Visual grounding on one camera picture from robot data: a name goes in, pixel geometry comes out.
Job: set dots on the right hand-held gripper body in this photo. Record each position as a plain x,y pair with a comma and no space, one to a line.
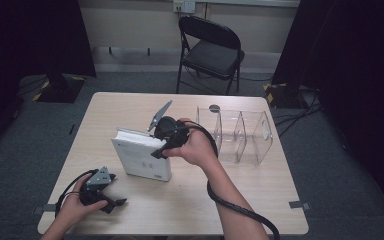
173,131

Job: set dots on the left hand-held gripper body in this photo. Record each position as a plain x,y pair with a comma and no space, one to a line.
96,191

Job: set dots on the white book with grey figures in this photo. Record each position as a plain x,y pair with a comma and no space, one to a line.
140,160

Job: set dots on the clear acrylic book rack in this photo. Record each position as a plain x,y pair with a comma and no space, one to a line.
243,143

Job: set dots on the person's right hand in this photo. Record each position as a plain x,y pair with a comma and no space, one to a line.
198,150

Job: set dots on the person's left hand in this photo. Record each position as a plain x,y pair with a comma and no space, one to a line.
70,213

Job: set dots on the black round table grommet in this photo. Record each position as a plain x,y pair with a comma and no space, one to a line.
214,108

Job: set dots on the grey tape strip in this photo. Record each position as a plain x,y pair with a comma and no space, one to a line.
299,205
46,208

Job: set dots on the black folding chair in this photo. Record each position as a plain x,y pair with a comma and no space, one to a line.
213,55

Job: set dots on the black stand base yellow tape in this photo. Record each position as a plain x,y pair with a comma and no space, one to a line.
61,90
285,95

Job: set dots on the dark curtain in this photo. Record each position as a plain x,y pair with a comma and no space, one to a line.
20,36
356,66

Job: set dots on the white wall socket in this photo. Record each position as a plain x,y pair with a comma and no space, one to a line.
184,5

